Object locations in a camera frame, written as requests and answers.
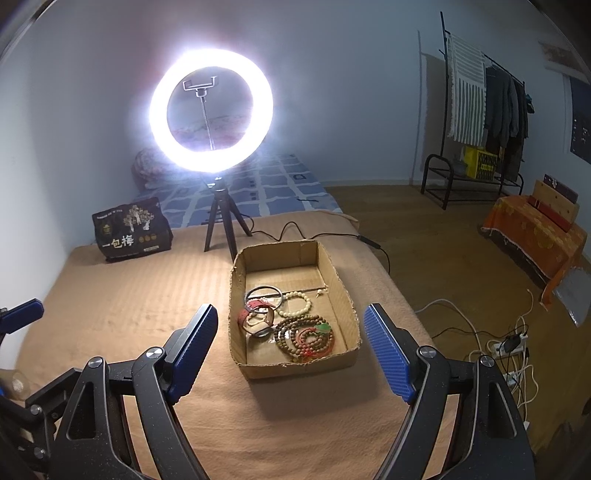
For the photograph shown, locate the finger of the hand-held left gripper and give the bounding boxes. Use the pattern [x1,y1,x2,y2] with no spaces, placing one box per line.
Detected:
[0,298,45,335]

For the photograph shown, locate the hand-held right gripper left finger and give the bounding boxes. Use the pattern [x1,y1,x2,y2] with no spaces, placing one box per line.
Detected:
[55,303,219,480]

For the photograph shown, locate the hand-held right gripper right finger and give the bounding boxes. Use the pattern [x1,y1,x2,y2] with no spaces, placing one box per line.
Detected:
[363,303,536,480]

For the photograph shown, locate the jade pendant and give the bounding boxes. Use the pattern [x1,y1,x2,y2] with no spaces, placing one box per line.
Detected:
[295,323,334,357]

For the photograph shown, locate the green bead bracelet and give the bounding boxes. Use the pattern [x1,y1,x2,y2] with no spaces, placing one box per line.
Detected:
[277,292,313,318]

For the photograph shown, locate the blue bangle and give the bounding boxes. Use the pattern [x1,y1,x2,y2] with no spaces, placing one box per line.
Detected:
[245,285,284,312]

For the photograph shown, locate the person's left hand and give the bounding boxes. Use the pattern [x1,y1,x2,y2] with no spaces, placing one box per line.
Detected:
[0,368,29,402]

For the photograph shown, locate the white power strip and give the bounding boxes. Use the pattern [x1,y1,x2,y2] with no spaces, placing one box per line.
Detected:
[488,331,530,357]

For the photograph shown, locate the black snack bag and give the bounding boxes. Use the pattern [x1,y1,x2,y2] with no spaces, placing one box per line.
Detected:
[91,198,174,264]

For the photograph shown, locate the blue patterned bed sheet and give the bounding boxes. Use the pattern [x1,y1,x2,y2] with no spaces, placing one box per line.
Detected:
[129,152,345,229]

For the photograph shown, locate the patterned pillow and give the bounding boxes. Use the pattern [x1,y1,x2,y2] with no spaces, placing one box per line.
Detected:
[132,148,185,191]

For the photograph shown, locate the orange cloth covered table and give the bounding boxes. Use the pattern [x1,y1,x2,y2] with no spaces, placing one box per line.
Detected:
[480,194,588,310]

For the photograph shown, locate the silver bag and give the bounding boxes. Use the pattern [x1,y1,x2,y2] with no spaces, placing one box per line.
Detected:
[551,268,591,328]

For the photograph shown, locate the yellow crate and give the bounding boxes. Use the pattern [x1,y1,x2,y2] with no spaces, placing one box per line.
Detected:
[464,147,501,180]

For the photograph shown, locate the long red box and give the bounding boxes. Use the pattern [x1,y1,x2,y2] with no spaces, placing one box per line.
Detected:
[529,196,573,232]

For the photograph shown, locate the black clothes rack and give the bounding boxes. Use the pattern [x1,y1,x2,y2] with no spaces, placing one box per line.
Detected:
[420,11,527,204]

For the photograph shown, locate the brown cardboard box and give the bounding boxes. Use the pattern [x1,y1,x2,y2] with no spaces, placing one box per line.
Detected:
[531,174,581,223]

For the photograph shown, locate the phone holder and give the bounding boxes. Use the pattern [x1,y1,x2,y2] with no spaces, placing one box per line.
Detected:
[182,74,219,151]

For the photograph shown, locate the dark hanging clothes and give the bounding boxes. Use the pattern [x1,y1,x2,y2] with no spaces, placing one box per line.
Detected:
[484,65,536,182]

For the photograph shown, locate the striped white cloth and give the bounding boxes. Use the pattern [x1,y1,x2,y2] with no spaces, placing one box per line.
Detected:
[445,33,488,145]

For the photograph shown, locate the red strap watch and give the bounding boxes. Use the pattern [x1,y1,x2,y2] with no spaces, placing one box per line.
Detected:
[238,298,276,339]

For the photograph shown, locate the power strip with cables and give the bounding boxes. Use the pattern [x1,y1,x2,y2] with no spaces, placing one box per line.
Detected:
[416,288,542,411]

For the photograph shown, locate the wooden bead necklace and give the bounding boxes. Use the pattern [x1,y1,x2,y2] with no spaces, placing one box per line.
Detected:
[272,315,335,363]

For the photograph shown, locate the black cable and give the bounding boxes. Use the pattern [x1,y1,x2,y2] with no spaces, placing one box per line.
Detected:
[252,222,393,274]

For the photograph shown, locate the ring light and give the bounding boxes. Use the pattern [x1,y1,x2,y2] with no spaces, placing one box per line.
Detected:
[147,46,276,175]

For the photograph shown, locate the dark wall poster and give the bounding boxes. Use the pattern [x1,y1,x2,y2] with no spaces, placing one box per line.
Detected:
[569,76,591,164]

